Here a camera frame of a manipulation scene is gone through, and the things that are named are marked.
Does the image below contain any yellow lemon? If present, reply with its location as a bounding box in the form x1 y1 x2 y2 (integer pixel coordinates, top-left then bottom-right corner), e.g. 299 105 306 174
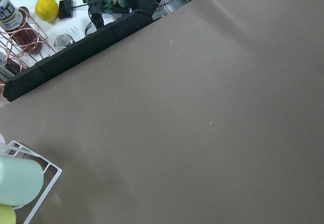
34 0 59 22

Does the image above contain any sauce bottle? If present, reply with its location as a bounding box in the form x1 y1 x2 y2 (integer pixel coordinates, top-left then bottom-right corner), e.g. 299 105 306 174
0 0 24 32

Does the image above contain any black foam table edge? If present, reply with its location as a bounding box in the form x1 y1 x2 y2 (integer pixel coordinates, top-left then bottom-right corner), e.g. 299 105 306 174
3 9 153 102

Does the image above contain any yellow green cup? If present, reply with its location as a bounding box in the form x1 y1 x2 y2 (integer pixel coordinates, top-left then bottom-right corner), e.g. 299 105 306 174
0 204 16 224

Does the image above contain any white cup rack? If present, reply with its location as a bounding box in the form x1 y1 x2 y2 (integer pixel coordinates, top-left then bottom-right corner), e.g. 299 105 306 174
1 141 62 223

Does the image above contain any copper wire bottle rack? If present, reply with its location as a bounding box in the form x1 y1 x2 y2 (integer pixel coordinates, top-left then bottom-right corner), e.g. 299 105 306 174
1 7 56 68

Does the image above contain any mint green cup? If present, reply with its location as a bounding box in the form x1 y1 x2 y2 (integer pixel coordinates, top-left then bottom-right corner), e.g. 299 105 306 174
1 156 44 207

